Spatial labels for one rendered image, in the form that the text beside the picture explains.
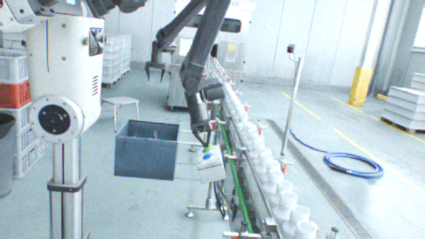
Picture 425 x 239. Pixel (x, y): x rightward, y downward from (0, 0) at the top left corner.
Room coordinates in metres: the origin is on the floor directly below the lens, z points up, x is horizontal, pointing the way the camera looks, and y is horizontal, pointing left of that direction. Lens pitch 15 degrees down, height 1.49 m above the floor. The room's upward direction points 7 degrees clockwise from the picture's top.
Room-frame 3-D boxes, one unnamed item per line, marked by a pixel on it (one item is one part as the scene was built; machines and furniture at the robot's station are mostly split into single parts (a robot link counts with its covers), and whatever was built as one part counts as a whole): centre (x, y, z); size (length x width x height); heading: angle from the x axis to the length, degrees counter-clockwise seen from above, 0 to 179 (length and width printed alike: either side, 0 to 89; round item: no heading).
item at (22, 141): (2.82, 1.96, 0.33); 0.61 x 0.41 x 0.22; 11
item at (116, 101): (4.49, 1.50, 0.21); 0.61 x 0.47 x 0.41; 58
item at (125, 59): (9.17, 3.30, 0.59); 1.25 x 1.03 x 1.17; 6
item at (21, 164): (2.82, 1.96, 0.11); 0.61 x 0.41 x 0.22; 11
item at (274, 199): (0.71, -0.19, 1.08); 0.06 x 0.06 x 0.17
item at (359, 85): (9.14, -4.04, 0.55); 0.40 x 0.40 x 1.10; 5
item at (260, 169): (0.88, -0.17, 1.08); 0.06 x 0.06 x 0.17
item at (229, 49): (6.49, 0.34, 1.05); 1.60 x 1.40 x 2.10; 5
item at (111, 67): (7.60, 3.05, 0.59); 1.24 x 1.03 x 1.17; 7
